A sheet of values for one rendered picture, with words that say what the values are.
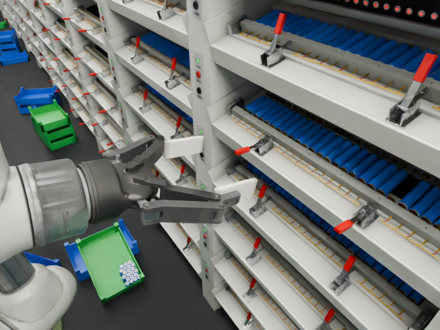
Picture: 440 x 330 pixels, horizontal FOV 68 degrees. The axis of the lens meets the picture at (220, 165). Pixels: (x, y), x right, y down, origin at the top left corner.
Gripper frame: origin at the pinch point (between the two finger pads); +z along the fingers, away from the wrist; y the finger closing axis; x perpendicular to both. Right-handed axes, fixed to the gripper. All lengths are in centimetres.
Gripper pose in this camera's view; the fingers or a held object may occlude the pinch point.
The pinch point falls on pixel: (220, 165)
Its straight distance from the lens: 50.2
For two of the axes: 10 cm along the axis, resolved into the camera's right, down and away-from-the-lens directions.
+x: 1.7, -8.5, -4.9
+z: 8.0, -1.7, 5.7
